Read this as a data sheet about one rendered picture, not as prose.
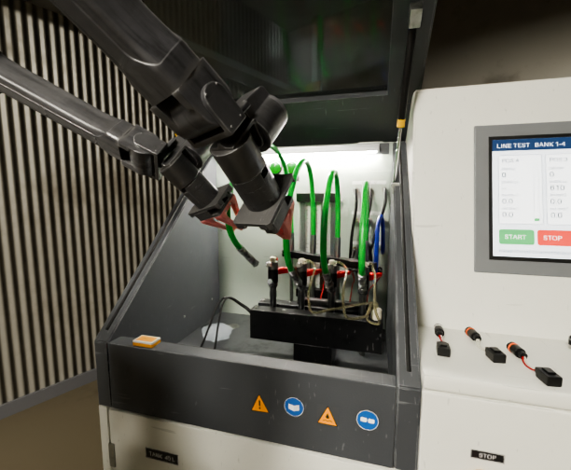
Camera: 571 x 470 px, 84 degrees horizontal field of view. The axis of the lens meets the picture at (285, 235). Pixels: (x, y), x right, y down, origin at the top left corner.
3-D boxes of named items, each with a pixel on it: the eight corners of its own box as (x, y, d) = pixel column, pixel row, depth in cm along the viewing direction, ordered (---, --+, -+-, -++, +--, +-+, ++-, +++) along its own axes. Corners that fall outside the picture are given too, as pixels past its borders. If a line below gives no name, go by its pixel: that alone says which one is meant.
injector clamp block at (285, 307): (250, 362, 87) (249, 308, 85) (262, 346, 96) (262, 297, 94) (381, 381, 78) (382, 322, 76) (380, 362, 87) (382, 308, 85)
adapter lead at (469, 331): (506, 364, 57) (507, 352, 57) (493, 364, 57) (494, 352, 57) (473, 335, 69) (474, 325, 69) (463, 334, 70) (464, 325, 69)
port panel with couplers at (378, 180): (346, 265, 106) (348, 171, 103) (346, 263, 110) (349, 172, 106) (386, 268, 103) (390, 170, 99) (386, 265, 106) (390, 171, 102)
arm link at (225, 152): (197, 149, 40) (231, 148, 37) (225, 117, 43) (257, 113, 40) (225, 188, 45) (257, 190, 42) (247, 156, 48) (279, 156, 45)
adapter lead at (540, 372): (562, 388, 50) (564, 375, 50) (547, 387, 50) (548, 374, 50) (516, 351, 62) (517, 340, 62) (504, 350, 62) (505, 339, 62)
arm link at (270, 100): (160, 116, 40) (199, 92, 34) (210, 66, 45) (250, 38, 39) (224, 185, 46) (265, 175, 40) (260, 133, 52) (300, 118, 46)
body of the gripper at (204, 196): (207, 200, 73) (183, 175, 70) (235, 188, 67) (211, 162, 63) (193, 220, 70) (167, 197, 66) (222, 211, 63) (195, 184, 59)
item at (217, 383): (112, 407, 74) (107, 342, 72) (126, 396, 78) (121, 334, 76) (393, 469, 57) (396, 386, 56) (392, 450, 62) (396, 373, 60)
